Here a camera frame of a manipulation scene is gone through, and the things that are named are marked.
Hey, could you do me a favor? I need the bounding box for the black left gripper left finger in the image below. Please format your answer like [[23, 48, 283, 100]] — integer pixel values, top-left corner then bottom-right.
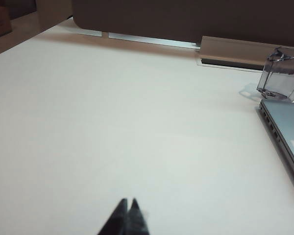
[[97, 197, 128, 235]]

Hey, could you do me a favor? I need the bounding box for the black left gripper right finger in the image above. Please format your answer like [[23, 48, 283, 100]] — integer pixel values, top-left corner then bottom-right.
[[128, 197, 150, 235]]

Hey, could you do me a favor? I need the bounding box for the transparent grey water cup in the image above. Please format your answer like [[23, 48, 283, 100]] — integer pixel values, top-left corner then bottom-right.
[[256, 46, 294, 103]]

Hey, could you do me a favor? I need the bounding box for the silver closed laptop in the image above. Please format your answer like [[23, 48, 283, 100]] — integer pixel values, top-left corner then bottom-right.
[[256, 99, 294, 197]]

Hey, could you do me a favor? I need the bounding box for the brown desk divider panel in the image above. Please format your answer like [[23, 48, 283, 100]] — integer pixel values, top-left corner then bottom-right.
[[71, 0, 294, 51]]

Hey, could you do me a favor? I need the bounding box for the silver divider base rail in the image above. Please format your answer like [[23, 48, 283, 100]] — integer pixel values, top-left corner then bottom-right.
[[108, 32, 202, 49], [75, 28, 104, 38]]

